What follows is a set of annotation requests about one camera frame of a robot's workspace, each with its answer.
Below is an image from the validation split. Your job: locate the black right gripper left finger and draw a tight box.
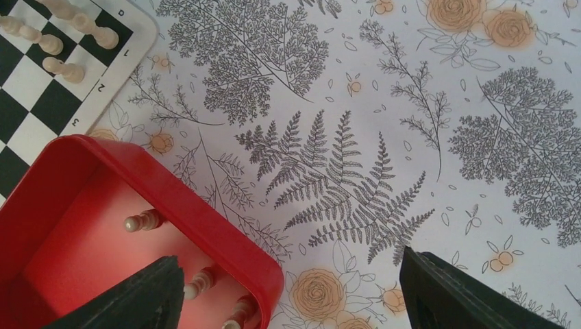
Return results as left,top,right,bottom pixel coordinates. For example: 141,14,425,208
45,256,185,329

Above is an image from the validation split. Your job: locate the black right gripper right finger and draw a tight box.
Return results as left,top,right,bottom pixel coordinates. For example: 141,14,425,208
399,246,560,329

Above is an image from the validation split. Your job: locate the white chess knight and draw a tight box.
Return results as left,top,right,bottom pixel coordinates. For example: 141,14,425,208
123,209,166,232

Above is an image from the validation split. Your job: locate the red plastic tray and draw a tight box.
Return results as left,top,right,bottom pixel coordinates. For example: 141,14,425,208
1,135,284,328

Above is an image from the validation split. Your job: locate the white chess piece tall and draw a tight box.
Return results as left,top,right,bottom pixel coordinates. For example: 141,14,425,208
42,57,85,84

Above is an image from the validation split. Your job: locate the white chess rook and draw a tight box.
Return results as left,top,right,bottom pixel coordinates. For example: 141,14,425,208
38,0,119,49

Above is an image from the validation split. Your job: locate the floral patterned tablecloth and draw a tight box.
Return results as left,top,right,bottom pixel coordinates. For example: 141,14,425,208
92,1,580,328

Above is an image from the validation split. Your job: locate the black white chessboard mat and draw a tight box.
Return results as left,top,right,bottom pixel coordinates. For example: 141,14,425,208
1,1,158,200

